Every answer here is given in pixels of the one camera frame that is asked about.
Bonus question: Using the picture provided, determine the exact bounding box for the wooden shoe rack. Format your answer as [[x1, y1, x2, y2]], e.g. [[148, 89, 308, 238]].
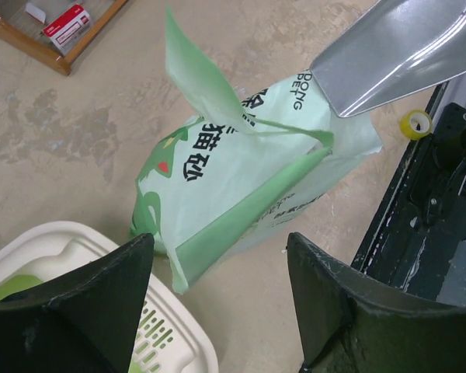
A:
[[0, 1, 127, 76]]

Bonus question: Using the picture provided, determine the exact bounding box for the silver metal scoop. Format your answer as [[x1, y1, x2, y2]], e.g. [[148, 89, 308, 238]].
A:
[[310, 1, 466, 118]]

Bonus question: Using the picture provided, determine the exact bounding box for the yellow tape roll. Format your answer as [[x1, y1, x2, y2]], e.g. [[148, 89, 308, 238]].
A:
[[399, 110, 433, 141]]

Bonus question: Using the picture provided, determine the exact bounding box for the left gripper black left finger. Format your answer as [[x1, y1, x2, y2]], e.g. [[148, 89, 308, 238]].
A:
[[0, 234, 155, 372]]

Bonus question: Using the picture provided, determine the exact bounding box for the green cat litter bag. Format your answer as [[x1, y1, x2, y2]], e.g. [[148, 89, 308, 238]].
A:
[[130, 14, 381, 293]]

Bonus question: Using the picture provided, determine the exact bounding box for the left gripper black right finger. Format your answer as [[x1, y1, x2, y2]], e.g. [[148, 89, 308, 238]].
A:
[[287, 232, 466, 372]]

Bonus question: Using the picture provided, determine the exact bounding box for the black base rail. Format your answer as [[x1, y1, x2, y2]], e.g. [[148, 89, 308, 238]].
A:
[[352, 79, 466, 307]]

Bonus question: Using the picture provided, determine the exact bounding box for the red white small box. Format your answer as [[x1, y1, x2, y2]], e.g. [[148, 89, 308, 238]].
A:
[[25, 0, 92, 56]]

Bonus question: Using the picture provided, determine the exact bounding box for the beige litter box green liner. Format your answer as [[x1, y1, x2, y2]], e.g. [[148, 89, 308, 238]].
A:
[[0, 221, 219, 373]]

